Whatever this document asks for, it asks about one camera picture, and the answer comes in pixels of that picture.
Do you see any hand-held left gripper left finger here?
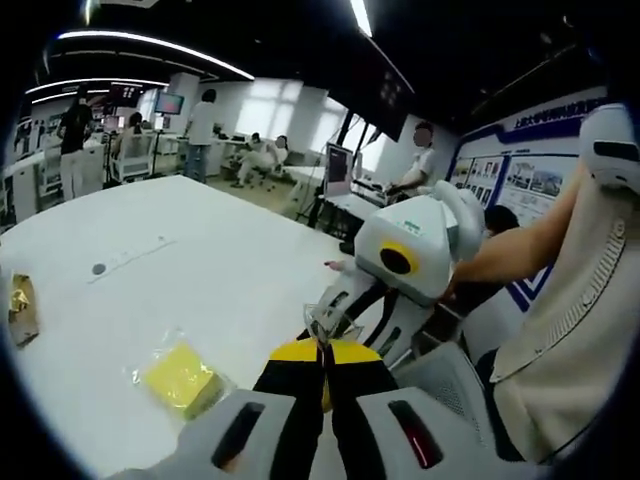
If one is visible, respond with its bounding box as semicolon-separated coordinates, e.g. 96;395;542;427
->
107;337;332;480

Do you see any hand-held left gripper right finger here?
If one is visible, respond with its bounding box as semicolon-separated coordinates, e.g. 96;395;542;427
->
323;339;502;480

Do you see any rounded yellow silicone block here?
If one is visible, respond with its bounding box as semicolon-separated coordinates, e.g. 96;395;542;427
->
298;301;367;414

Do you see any square yellow silicone block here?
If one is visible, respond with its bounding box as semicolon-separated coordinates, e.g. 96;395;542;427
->
123;326;237;422

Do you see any grey mesh office chair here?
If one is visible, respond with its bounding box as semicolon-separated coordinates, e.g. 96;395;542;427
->
393;343;502;451

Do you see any computer monitor on desk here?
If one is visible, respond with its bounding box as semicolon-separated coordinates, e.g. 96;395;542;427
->
323;141;355;200

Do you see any large black display screen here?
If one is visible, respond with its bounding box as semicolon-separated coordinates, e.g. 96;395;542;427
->
358;28;417;142

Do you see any operator in beige vest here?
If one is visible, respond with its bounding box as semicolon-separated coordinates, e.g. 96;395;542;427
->
488;149;640;467

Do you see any white worn device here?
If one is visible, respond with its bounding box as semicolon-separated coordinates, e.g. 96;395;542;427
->
578;101;640;192

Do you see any window with white blinds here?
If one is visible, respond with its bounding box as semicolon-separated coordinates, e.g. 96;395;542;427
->
247;78;314;132

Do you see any straight ceiling light strip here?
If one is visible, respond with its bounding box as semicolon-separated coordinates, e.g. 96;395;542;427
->
349;0;375;37

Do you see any white office chair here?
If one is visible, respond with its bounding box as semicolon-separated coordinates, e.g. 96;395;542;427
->
113;131;157;180

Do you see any gold brown foil packet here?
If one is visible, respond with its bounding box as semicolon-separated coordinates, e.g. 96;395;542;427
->
6;271;42;349

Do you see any long curved ceiling light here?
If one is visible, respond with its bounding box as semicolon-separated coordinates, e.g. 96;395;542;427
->
56;31;257;81

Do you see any blue white wall poster board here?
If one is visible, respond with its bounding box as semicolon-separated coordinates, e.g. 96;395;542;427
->
448;85;617;314

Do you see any bright wall screen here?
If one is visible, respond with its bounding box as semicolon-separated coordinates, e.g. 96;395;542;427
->
154;91;186;116

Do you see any dark wall screen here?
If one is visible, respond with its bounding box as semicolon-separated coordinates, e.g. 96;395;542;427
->
110;83;148;107

